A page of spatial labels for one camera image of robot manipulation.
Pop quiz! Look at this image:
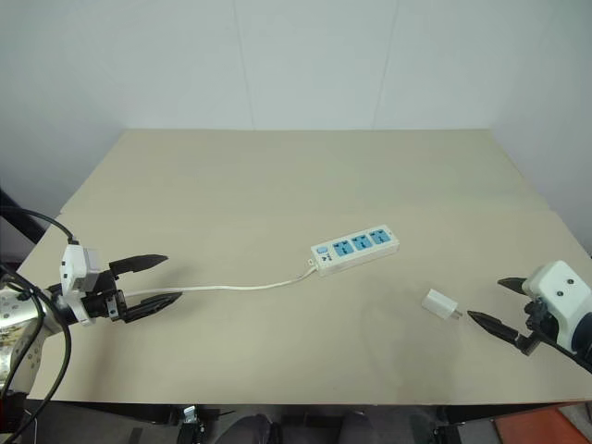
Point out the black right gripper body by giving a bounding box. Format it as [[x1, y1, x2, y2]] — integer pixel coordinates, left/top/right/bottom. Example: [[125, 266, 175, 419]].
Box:
[[516, 296, 560, 358]]

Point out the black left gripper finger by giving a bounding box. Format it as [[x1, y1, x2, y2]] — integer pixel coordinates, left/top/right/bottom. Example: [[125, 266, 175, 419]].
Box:
[[123, 291, 183, 323], [109, 253, 168, 278]]

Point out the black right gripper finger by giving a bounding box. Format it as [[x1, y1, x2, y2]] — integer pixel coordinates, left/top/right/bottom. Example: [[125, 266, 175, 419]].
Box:
[[466, 310, 522, 346], [496, 277, 528, 296]]

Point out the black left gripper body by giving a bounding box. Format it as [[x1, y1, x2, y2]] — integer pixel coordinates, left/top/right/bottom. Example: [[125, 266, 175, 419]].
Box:
[[81, 270, 129, 324]]

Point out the white charger plug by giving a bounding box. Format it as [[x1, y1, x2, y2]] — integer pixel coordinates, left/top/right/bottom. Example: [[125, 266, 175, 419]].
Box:
[[420, 288, 464, 323]]

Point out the white power strip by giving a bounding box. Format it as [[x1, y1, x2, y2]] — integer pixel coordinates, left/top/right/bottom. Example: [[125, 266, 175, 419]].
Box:
[[309, 224, 401, 278]]

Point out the orange red box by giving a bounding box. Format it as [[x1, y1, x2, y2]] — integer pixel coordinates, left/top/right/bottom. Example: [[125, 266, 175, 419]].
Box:
[[490, 401, 592, 444]]

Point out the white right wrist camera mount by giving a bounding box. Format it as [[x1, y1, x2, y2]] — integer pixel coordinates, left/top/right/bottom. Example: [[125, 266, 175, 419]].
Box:
[[525, 260, 592, 349]]

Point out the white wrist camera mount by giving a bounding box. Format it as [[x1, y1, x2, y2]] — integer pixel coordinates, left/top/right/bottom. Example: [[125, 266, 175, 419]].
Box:
[[525, 260, 592, 349], [58, 243, 105, 327]]

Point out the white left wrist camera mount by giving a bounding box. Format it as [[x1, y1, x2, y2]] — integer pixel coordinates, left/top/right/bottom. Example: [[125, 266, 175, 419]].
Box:
[[58, 243, 105, 327]]

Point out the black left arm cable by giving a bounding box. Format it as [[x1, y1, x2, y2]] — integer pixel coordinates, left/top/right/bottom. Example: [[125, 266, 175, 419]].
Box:
[[0, 207, 80, 246], [0, 264, 75, 443]]

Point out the white power cable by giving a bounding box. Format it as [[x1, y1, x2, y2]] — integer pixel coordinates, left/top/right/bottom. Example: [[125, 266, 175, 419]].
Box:
[[120, 265, 321, 302]]

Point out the black bracket with white clip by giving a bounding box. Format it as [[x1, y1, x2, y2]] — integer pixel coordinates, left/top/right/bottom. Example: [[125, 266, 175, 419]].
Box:
[[174, 403, 219, 444]]

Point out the black table frame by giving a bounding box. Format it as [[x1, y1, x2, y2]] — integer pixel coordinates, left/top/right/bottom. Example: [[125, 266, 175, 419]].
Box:
[[25, 398, 592, 425]]

